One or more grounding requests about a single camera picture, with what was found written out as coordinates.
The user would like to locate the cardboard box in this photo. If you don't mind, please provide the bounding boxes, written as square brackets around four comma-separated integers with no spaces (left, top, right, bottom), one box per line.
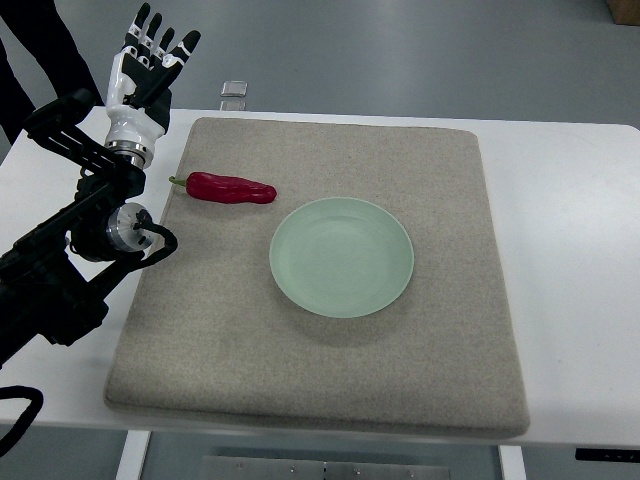
[607,0,640,26]

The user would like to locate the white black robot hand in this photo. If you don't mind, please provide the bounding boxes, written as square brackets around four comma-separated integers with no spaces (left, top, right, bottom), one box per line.
[105,3,201,168]

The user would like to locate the pale green plate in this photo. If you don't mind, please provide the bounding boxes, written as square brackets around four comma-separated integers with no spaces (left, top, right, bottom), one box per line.
[269,197,415,319]

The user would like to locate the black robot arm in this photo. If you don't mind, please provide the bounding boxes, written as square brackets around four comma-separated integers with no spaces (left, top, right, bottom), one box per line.
[1,89,178,362]

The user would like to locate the white table leg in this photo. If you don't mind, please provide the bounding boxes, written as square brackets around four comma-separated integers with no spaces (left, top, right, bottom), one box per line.
[498,445,527,480]
[115,430,151,480]

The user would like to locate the metal base plate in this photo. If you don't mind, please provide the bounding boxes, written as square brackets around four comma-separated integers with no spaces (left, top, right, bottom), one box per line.
[199,456,451,480]

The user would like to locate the person in black clothes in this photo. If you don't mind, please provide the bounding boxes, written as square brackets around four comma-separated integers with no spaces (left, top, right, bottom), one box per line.
[1,1,104,143]

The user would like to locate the white left table leg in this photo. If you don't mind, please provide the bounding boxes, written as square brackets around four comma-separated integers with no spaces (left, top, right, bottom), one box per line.
[115,430,151,480]

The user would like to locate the beige felt mat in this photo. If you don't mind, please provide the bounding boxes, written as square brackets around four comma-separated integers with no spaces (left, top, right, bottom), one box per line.
[104,118,530,438]

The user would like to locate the black table control panel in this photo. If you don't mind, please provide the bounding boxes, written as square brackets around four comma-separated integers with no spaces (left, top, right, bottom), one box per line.
[575,448,640,463]

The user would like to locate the clear floor socket cover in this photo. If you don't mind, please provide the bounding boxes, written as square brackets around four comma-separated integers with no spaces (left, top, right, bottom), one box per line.
[220,80,248,98]

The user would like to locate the red pepper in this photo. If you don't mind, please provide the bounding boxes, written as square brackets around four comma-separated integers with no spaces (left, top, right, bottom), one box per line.
[169,172,278,204]

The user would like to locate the black cable loop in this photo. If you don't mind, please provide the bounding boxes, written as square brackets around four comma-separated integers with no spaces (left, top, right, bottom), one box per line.
[0,385,45,458]

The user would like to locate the white right table leg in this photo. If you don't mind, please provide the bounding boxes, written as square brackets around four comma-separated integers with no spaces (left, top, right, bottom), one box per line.
[498,445,527,480]

